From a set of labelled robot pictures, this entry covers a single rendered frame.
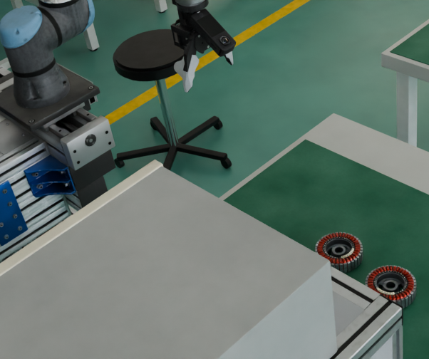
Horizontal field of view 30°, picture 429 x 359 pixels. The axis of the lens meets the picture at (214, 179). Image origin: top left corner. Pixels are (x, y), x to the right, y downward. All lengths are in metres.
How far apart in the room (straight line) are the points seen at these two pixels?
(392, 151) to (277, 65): 1.95
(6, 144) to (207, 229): 1.11
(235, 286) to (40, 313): 0.28
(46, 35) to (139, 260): 1.04
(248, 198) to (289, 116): 1.64
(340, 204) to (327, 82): 1.92
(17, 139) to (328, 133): 0.88
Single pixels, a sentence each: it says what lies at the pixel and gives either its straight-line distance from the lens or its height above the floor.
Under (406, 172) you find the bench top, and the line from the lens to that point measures 2.18.
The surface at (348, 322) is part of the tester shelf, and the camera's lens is 1.32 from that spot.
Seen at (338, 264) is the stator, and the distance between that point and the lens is 1.87.
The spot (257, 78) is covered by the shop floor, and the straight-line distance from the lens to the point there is 4.04.
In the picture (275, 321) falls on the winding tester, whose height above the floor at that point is 1.29.
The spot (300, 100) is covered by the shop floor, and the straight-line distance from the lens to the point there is 3.84.
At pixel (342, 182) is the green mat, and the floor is 0.75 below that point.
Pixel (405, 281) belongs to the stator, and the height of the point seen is 0.78.
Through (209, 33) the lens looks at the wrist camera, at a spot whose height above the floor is 1.30.
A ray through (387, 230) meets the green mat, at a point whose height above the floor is 0.75.
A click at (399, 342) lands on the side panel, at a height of 1.03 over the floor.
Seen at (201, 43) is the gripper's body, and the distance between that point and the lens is 1.80.
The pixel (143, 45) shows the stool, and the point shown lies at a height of 0.56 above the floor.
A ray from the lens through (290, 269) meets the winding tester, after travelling 1.12.
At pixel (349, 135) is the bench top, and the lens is 2.31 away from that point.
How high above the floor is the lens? 2.12
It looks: 38 degrees down
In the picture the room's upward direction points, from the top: 11 degrees counter-clockwise
